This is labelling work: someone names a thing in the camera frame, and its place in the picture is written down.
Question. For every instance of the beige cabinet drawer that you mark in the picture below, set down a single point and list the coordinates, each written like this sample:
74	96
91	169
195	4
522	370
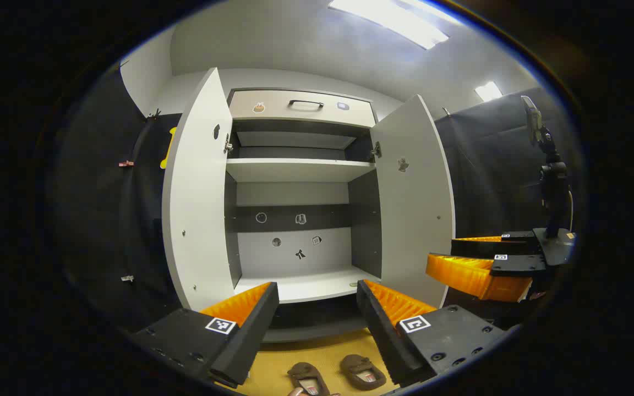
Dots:
275	107

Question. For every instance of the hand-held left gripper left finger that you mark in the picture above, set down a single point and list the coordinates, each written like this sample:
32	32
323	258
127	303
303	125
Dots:
253	330

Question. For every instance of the brown fuzzy shoe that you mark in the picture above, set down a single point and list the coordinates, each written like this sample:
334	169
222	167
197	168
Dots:
307	377
362	372

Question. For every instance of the white shoe cabinet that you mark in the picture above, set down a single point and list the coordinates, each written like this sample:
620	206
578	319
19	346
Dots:
295	169

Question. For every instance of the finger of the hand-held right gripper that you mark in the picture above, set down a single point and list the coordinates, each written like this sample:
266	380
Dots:
487	247
463	275

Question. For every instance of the white cabinet door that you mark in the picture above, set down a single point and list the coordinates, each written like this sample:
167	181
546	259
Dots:
413	220
196	192

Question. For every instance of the long ceiling light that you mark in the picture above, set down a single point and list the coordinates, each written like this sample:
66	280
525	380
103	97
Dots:
394	19

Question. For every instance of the black backdrop cloth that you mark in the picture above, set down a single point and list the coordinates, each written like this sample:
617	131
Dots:
102	220
493	165

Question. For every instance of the metal door hinge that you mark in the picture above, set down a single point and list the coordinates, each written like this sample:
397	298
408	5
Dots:
376	150
228	146

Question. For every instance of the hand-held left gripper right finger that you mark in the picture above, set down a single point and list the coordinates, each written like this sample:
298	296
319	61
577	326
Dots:
380	330

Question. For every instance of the silver cloth clip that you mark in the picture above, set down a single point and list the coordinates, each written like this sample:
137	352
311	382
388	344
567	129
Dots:
127	278

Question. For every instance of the small ceiling light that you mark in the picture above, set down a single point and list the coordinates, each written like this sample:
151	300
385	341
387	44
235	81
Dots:
488	91

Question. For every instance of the red cloth clip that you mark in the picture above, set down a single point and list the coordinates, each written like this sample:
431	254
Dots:
125	164

